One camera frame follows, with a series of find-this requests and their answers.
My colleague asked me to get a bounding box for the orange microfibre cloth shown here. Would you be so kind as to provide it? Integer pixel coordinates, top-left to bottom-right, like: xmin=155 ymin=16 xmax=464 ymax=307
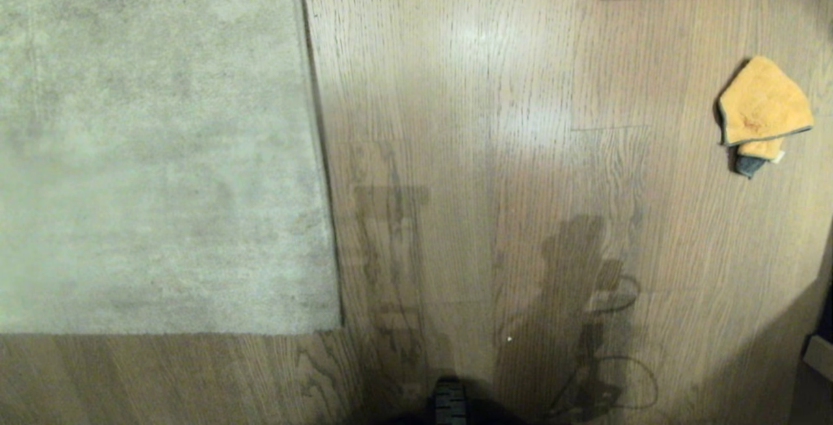
xmin=716 ymin=56 xmax=815 ymax=179

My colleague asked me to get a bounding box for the dark furniture piece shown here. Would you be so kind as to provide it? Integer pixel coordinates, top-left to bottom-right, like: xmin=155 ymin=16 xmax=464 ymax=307
xmin=802 ymin=282 xmax=833 ymax=383

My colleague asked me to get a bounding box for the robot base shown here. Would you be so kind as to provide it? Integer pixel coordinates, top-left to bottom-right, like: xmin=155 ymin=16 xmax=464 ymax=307
xmin=384 ymin=377 xmax=528 ymax=425

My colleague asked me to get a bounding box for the grey shaggy rug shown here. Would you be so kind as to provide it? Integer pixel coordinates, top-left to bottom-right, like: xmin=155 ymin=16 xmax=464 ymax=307
xmin=0 ymin=0 xmax=344 ymax=336

